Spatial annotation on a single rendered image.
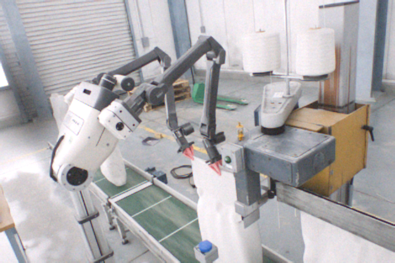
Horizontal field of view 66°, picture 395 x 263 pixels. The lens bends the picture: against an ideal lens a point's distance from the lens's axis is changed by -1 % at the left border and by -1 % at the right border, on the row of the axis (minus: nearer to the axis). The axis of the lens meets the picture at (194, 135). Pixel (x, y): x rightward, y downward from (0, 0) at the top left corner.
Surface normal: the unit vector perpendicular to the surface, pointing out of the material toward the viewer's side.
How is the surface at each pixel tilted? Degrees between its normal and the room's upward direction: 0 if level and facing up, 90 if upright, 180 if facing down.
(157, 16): 90
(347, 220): 90
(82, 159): 115
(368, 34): 90
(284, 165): 90
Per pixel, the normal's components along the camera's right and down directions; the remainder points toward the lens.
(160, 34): 0.61, 0.21
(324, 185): -0.78, 0.33
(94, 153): 0.25, 0.69
